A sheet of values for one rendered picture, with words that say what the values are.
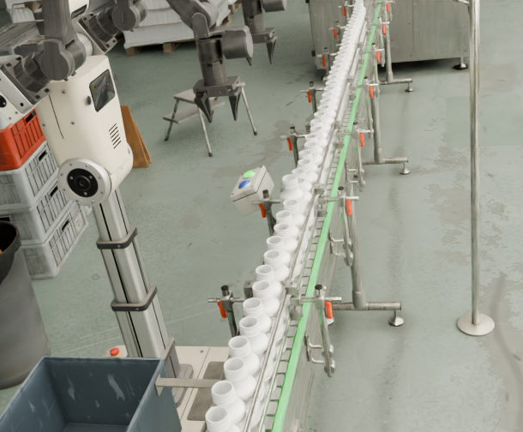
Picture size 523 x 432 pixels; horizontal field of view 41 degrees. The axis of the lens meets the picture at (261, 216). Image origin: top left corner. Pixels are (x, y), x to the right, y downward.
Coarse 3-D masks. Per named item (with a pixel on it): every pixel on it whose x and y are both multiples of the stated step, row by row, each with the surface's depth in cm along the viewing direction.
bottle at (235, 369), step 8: (232, 360) 120; (240, 360) 120; (224, 368) 119; (232, 368) 121; (240, 368) 117; (232, 376) 117; (240, 376) 118; (248, 376) 120; (232, 384) 118; (240, 384) 118; (248, 384) 119; (240, 392) 118; (248, 392) 119; (248, 400) 119; (256, 400) 121; (248, 408) 120; (256, 408) 121; (256, 416) 122; (256, 424) 122
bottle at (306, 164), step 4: (300, 160) 189; (304, 160) 189; (308, 160) 189; (300, 164) 186; (304, 164) 186; (308, 164) 186; (304, 168) 186; (308, 168) 187; (308, 172) 187; (312, 172) 188; (308, 176) 187; (312, 176) 188; (316, 176) 189; (308, 180) 187; (312, 180) 187; (316, 180) 189; (312, 184) 188; (312, 188) 188; (316, 196) 190; (316, 200) 190; (316, 204) 191; (316, 208) 191; (316, 212) 192
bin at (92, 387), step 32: (32, 384) 160; (64, 384) 167; (96, 384) 165; (128, 384) 163; (160, 384) 152; (192, 384) 151; (0, 416) 148; (32, 416) 159; (64, 416) 173; (96, 416) 171; (128, 416) 169; (160, 416) 155
